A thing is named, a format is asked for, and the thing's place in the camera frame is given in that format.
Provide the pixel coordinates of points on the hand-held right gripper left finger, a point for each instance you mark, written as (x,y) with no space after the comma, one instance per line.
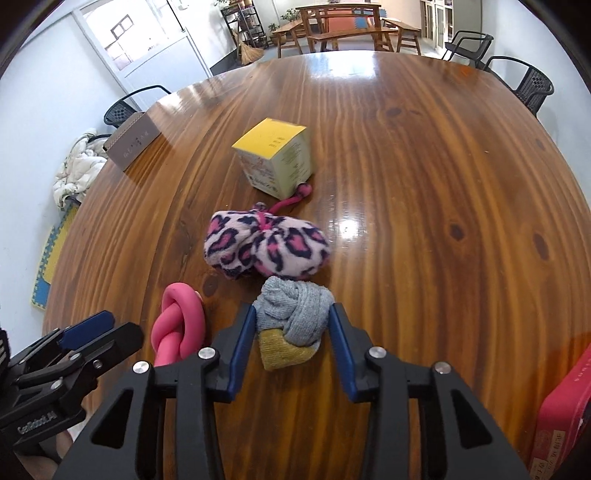
(242,350)

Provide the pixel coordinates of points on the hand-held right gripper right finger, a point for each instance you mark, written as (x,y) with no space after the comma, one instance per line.
(341,355)

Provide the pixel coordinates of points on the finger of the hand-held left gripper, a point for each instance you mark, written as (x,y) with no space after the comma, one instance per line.
(87,328)
(120,341)

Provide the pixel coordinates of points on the grey and yellow sock bundle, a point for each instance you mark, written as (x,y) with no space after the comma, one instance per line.
(295,314)

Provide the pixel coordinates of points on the pink knotted foam rod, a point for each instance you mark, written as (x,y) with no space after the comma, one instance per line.
(184,314)

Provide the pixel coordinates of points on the red box container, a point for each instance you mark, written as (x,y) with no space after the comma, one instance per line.
(563,415)

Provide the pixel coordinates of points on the person's left hand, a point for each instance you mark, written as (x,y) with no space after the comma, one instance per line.
(41,468)

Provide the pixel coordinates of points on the yellow and blue foam mat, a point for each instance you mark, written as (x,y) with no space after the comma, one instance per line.
(51,258)

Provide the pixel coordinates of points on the leopard print sock bundle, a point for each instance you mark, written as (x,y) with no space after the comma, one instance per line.
(277,249)

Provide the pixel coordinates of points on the white puffy jacket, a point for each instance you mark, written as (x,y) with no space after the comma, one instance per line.
(78,170)

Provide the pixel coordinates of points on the brown rectangular box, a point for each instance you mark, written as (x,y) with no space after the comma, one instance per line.
(134,141)

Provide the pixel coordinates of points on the yellow cardboard box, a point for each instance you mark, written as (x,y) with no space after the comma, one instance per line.
(277,157)

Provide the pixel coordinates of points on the black metal chair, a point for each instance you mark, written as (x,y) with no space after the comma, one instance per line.
(533,85)
(117,113)
(468,44)

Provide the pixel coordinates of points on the white door with window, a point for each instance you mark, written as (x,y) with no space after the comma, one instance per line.
(161,60)

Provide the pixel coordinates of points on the straw broom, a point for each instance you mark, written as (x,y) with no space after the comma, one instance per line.
(249,54)

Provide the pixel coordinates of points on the wooden bench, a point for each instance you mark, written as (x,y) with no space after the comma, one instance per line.
(401,26)
(346,34)
(286,30)

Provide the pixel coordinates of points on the black plant shelf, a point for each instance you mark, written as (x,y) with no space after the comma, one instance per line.
(247,23)

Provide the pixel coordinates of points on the orange and blue foam tiles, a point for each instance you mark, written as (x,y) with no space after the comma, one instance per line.
(346,23)

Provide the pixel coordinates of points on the potted green plant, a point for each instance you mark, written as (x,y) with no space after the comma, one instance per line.
(290,14)

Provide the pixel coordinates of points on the tall glass door cabinet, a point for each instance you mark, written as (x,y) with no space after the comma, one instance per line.
(443,18)

